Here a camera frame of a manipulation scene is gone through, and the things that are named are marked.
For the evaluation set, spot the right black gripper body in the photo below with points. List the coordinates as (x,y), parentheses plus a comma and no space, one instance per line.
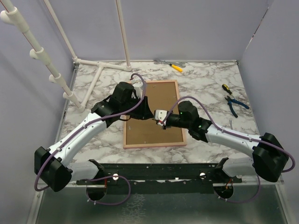
(174,121)

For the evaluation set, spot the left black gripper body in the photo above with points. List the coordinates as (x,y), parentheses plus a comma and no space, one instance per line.
(133,102)

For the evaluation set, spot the pink picture frame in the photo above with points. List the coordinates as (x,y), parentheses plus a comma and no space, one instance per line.
(161,94)

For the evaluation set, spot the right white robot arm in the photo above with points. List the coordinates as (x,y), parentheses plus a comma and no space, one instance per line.
(263,155)

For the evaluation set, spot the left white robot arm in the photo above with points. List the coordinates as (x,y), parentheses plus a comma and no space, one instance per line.
(52,165)

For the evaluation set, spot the black yellow screwdriver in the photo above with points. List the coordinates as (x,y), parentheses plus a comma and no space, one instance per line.
(226,88)

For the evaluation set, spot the silver wrench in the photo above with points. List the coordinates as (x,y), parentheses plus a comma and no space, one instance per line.
(179,64)

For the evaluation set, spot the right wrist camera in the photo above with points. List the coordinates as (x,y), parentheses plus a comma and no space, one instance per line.
(159,117)

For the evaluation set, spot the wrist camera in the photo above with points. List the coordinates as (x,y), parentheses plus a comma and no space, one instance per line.
(159,117)
(138,90)

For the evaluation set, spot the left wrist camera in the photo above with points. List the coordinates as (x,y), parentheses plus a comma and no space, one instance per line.
(138,90)

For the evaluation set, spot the yellow handled screwdriver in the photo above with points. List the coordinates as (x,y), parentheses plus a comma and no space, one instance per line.
(177,68)

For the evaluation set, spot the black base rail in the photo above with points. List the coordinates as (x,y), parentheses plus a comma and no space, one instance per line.
(143,178)

